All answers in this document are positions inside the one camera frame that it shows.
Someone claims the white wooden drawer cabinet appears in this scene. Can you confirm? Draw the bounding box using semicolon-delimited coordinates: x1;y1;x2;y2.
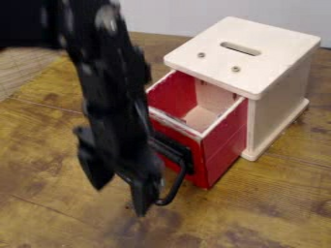
164;16;320;161

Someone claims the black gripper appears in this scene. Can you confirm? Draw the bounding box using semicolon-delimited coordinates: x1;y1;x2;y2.
73;100;162;217

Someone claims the black metal drawer handle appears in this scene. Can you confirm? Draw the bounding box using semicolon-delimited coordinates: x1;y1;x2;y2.
149;132;193;206

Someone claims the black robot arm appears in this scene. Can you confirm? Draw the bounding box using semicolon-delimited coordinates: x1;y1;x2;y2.
0;0;161;216

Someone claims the red wooden drawer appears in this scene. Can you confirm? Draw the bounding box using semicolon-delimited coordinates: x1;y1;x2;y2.
146;71;248;189

